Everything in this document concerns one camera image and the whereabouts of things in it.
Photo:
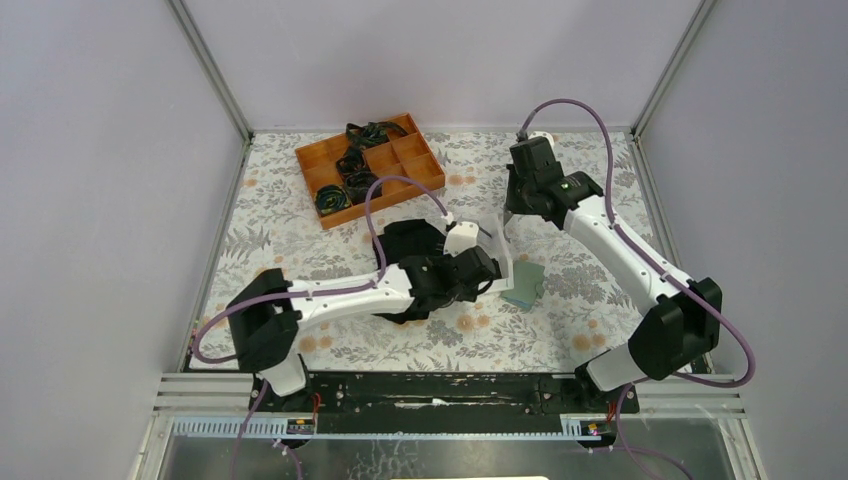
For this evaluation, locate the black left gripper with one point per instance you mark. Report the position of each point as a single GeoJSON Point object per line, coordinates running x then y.
{"type": "Point", "coordinates": [466, 295]}

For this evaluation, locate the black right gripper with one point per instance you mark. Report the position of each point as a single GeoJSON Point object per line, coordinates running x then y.
{"type": "Point", "coordinates": [512, 204]}

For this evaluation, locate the black cloth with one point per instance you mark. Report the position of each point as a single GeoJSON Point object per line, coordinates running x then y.
{"type": "Point", "coordinates": [415, 247]}

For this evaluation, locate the green leather card holder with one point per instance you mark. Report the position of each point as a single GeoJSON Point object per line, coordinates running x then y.
{"type": "Point", "coordinates": [528, 285]}

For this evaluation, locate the white plastic card box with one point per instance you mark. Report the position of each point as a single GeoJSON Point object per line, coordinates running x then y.
{"type": "Point", "coordinates": [491, 237]}

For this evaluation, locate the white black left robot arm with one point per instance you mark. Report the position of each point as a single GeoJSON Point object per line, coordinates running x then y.
{"type": "Point", "coordinates": [267, 316]}

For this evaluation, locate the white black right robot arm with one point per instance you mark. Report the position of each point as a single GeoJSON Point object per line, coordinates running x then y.
{"type": "Point", "coordinates": [675, 329]}

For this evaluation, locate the dark patterned rolled tie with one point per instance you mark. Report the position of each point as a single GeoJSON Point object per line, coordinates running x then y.
{"type": "Point", "coordinates": [357, 185]}

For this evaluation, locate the blue yellow rolled tie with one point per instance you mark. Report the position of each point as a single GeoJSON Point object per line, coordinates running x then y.
{"type": "Point", "coordinates": [331, 199]}

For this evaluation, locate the dark rolled tie middle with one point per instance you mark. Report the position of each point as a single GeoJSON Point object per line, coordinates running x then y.
{"type": "Point", "coordinates": [352, 161]}

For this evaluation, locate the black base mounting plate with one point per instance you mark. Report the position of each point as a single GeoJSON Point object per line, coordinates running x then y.
{"type": "Point", "coordinates": [447, 403]}

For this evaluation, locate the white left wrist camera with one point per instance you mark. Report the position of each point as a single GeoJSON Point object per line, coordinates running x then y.
{"type": "Point", "coordinates": [460, 236]}

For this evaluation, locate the aluminium frame rail front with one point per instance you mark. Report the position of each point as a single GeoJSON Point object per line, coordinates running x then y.
{"type": "Point", "coordinates": [227, 394]}

